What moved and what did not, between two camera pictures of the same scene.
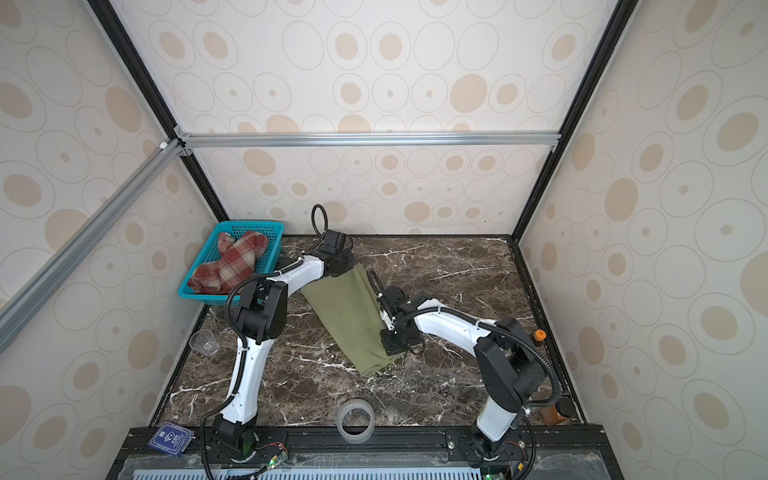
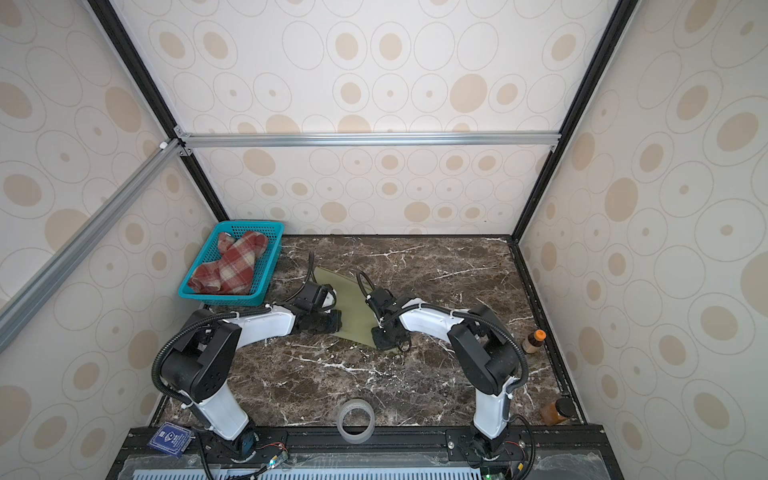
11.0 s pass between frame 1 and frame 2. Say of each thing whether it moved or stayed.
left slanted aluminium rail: stayed
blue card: stayed
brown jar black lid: stayed
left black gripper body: moved
